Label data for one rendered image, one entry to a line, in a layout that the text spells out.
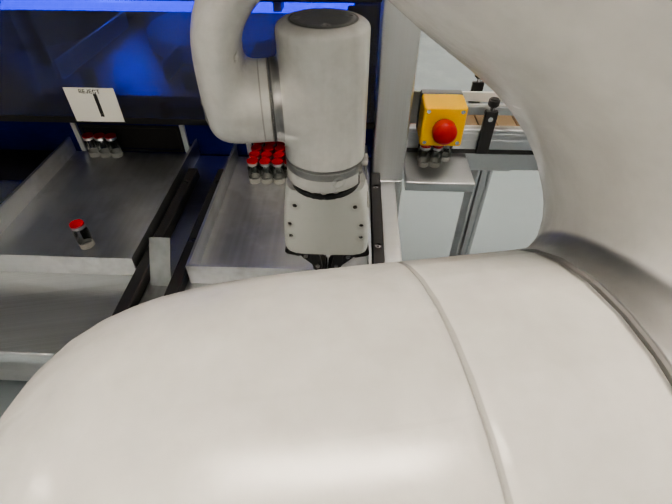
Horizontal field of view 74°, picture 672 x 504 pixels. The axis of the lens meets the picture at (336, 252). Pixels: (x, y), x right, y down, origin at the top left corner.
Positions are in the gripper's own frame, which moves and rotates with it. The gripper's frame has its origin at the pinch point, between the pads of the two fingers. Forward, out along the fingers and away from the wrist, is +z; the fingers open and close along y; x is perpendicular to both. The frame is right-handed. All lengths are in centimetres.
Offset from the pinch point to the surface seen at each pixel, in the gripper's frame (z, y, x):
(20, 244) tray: 3.9, 49.1, -8.2
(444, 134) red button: -7.8, -17.7, -24.9
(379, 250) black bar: 2.2, -7.3, -7.4
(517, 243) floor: 91, -79, -113
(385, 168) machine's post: 1.1, -8.9, -28.6
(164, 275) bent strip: 2.7, 23.5, -1.4
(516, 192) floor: 91, -88, -153
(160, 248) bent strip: -0.5, 23.9, -3.6
